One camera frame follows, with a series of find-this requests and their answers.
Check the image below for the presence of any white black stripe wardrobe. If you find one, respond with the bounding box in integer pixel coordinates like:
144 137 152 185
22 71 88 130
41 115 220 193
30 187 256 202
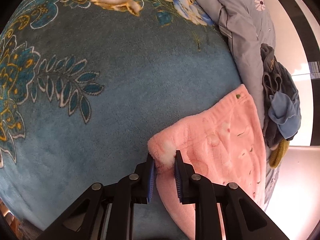
265 0 319 147

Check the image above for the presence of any teal floral plush blanket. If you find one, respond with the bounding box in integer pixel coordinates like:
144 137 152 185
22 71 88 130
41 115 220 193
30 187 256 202
1 0 241 230

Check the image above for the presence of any blue daisy print duvet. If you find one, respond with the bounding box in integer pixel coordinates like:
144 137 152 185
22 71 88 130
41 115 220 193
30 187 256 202
178 0 281 205

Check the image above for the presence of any dark grey garment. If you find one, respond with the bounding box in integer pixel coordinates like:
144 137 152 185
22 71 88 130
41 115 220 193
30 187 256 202
260 43 286 148

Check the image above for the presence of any blue garment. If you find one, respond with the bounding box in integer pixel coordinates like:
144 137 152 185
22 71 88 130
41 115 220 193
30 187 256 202
270 63 302 140

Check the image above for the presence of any light blue small cloth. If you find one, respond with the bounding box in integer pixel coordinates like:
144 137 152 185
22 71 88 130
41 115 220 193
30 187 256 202
268 92 302 139

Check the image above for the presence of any pink fleece pajama garment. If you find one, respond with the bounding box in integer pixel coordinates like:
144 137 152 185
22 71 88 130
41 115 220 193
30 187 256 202
148 85 266 239

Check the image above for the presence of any mustard knit garment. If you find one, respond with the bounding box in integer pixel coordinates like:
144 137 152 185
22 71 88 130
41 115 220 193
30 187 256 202
268 139 290 169

